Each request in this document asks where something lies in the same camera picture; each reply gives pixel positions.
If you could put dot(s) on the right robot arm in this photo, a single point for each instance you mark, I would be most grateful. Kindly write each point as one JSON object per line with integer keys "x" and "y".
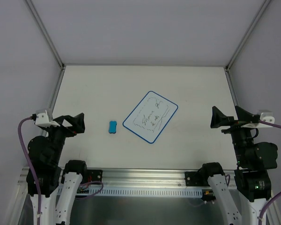
{"x": 253, "y": 162}

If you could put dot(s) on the white slotted cable duct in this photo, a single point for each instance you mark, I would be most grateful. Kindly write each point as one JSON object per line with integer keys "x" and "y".
{"x": 151, "y": 192}

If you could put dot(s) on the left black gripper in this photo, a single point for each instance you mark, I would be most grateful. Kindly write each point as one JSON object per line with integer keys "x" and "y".
{"x": 61, "y": 126}

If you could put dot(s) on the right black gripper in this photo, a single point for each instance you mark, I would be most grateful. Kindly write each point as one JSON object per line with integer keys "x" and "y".
{"x": 235, "y": 124}

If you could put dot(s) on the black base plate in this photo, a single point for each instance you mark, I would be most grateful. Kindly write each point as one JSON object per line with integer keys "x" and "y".
{"x": 92, "y": 175}
{"x": 194, "y": 179}

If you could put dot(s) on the blue-framed small whiteboard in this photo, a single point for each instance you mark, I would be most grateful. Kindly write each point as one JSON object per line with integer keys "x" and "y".
{"x": 151, "y": 115}

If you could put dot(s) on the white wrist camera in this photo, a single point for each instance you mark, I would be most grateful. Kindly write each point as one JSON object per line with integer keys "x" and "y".
{"x": 265, "y": 119}
{"x": 44, "y": 119}

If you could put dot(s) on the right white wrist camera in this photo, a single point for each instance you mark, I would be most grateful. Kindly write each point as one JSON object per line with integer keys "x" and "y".
{"x": 265, "y": 119}

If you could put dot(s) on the left aluminium frame post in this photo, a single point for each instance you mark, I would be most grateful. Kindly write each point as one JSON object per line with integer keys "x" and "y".
{"x": 39, "y": 23}

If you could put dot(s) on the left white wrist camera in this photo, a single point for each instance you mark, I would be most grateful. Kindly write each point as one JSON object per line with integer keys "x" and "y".
{"x": 44, "y": 119}

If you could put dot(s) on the blue foam whiteboard eraser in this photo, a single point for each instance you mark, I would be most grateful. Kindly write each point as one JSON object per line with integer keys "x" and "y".
{"x": 112, "y": 127}

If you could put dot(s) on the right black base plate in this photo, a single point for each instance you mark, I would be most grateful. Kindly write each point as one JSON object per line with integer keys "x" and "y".
{"x": 194, "y": 179}

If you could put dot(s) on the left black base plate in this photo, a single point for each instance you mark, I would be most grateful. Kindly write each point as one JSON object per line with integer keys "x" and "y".
{"x": 92, "y": 175}

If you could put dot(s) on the aluminium mounting rail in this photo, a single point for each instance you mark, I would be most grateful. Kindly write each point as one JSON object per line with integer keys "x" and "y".
{"x": 144, "y": 178}

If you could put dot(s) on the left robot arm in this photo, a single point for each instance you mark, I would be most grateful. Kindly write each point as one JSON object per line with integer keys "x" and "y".
{"x": 52, "y": 190}

